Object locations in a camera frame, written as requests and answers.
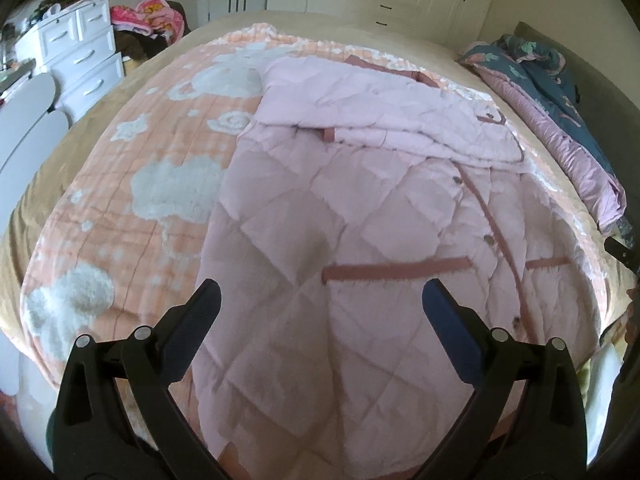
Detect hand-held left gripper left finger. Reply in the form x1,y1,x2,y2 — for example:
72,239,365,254
51,279,238,480

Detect pink printed cloth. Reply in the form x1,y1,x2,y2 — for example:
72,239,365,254
110,0,187,37

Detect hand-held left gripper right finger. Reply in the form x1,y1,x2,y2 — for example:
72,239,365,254
415,279,592,480

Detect orange blanket with white clouds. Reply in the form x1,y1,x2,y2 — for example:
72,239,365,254
20,22,636,461

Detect light grey rounded furniture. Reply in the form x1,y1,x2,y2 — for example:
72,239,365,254
0,72,68,177

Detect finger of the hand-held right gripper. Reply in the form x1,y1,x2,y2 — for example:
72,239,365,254
603,236,640,275

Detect white drawer chest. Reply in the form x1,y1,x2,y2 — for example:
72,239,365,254
15,0,126,123

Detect bed with tan sheet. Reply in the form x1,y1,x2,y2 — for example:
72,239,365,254
0,10,640,411

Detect pink quilted jacket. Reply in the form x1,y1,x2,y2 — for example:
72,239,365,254
192,55,608,480

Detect dark clothes pile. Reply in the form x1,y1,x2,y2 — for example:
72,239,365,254
117,30,177,64

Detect blue floral duvet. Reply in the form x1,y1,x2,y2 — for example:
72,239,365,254
457,34,628,226

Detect grey headboard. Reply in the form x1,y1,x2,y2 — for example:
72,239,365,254
515,21,640,256

